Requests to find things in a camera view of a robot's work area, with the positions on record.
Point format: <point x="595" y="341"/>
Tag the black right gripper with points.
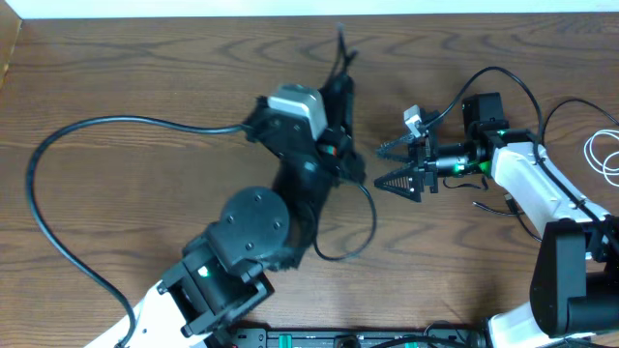
<point x="425" y="167"/>

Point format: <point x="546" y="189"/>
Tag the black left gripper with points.
<point x="339" y="146"/>

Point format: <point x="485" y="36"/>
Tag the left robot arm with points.
<point x="221" y="275"/>

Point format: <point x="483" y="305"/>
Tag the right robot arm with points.
<point x="574" y="289"/>

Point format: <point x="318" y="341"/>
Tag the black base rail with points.
<point x="434" y="336"/>

